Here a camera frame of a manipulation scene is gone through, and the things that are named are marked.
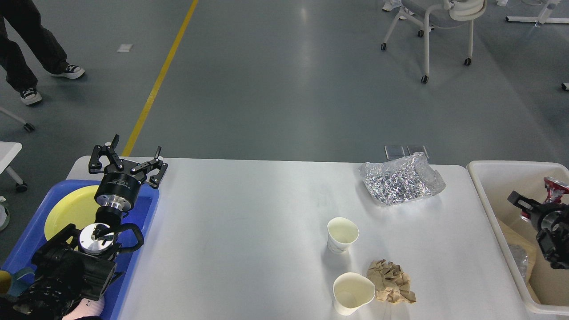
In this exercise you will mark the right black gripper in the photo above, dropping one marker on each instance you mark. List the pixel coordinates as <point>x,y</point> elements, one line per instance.
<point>545,215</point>

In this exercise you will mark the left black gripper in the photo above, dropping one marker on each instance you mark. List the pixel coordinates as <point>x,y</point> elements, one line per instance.
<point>118,186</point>

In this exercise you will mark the red wrapper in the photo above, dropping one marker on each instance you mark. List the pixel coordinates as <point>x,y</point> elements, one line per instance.
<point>555,191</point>

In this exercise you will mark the brown paper bag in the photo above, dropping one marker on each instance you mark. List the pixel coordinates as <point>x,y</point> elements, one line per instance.
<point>547,290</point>

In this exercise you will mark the yellow plastic plate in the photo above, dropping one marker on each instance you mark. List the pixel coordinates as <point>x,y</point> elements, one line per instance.
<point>77,207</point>

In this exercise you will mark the pink mug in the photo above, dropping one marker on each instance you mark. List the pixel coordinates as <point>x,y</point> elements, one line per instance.
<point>86,308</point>

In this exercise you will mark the dark teal mug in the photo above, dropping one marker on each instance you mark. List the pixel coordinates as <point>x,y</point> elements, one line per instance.
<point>14,284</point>

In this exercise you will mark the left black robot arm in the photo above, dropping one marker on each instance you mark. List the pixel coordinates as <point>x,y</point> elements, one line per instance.
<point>81,263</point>

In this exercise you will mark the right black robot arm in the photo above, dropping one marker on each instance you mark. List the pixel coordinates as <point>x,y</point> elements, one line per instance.
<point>554,245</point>

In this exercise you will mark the white plastic bin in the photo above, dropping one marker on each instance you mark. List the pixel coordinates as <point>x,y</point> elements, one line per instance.
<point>496,179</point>

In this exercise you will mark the blue plastic tray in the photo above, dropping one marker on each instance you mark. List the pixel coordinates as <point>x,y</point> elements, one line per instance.
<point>33,238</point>

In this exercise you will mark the white side table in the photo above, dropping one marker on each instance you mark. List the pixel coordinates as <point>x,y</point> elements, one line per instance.
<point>8,151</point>

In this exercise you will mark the grey floor plates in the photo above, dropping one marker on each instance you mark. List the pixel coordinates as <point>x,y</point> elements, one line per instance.
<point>396,151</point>

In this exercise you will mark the crumpled brown paper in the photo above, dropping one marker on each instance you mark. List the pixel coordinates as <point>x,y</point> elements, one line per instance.
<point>392,285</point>

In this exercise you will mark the person in dark trousers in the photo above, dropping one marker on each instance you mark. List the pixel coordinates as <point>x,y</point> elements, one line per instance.
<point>25,19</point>

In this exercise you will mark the upper white paper cup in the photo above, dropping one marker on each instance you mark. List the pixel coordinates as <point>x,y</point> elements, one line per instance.
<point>342,233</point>

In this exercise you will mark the white paper cup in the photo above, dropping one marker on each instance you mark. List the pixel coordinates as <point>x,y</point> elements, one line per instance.
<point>351,291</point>
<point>342,233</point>

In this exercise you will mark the lower white paper cup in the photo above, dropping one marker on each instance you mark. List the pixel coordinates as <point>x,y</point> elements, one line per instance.
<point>351,291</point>

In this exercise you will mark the white wheeled chair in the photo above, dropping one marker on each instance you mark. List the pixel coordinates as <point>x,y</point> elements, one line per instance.
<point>432,14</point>

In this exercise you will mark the white table frame base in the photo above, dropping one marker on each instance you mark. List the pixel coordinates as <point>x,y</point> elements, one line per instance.
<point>544,16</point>

